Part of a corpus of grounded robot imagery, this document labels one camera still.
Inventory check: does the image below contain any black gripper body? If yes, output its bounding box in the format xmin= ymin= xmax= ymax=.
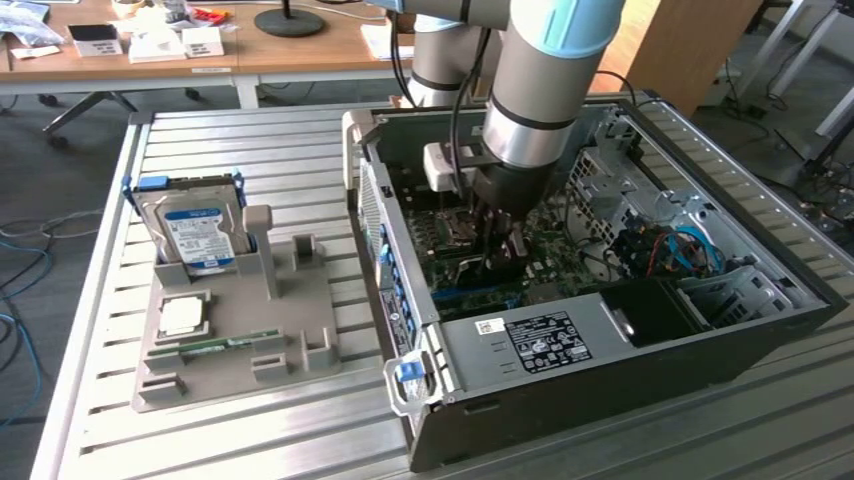
xmin=474 ymin=162 xmax=554 ymax=220

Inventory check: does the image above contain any green graphics card black fan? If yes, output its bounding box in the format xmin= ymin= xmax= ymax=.
xmin=453 ymin=252 xmax=529 ymax=291

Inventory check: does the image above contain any CPU socket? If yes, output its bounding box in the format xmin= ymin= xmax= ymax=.
xmin=437 ymin=209 xmax=479 ymax=247

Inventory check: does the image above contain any green motherboard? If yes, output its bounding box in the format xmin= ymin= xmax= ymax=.
xmin=399 ymin=182 xmax=606 ymax=321

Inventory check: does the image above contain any silver power supply unit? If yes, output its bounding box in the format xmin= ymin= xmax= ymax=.
xmin=419 ymin=292 xmax=633 ymax=394

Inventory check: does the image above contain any black open PC case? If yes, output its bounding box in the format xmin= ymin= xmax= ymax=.
xmin=341 ymin=97 xmax=850 ymax=474

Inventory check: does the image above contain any white paper stack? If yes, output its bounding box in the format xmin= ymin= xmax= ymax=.
xmin=359 ymin=22 xmax=415 ymax=61

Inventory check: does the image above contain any brown cardboard box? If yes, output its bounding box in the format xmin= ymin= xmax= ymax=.
xmin=386 ymin=7 xmax=418 ymax=35

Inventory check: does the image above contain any grey parts rack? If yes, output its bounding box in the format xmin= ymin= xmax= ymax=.
xmin=131 ymin=203 xmax=346 ymax=414

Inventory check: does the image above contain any hard disk blue caddy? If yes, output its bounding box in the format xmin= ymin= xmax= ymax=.
xmin=122 ymin=169 xmax=259 ymax=277

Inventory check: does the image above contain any green RAM stick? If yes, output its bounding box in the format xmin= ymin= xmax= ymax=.
xmin=146 ymin=329 xmax=282 ymax=357

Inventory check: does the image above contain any black round lamp base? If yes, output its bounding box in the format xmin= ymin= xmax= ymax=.
xmin=254 ymin=0 xmax=329 ymax=39

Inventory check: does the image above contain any silver CPU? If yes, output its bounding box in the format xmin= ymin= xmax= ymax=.
xmin=158 ymin=297 xmax=207 ymax=337

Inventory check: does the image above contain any small white printed box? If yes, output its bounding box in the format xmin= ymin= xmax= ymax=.
xmin=181 ymin=25 xmax=226 ymax=59

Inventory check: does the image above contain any red plastic item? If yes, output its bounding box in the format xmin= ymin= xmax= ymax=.
xmin=191 ymin=5 xmax=234 ymax=26

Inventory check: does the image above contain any white cardboard box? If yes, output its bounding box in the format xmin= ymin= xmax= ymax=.
xmin=126 ymin=29 xmax=189 ymax=65

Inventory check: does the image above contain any grey wheeled base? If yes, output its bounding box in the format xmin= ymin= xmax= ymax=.
xmin=40 ymin=88 xmax=206 ymax=150

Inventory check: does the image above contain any black and white box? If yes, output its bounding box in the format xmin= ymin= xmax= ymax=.
xmin=67 ymin=23 xmax=126 ymax=58

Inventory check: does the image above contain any clear plastic bag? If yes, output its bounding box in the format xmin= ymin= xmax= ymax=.
xmin=0 ymin=12 xmax=67 ymax=47

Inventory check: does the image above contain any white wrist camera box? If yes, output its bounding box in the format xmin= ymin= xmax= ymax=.
xmin=423 ymin=142 xmax=496 ymax=194

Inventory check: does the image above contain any blue data wire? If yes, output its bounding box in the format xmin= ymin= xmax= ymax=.
xmin=673 ymin=227 xmax=726 ymax=274

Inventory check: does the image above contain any white desk frame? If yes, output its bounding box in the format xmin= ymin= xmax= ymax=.
xmin=730 ymin=0 xmax=854 ymax=137

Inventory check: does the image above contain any blue floor cable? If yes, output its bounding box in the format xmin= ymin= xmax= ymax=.
xmin=0 ymin=239 xmax=52 ymax=426

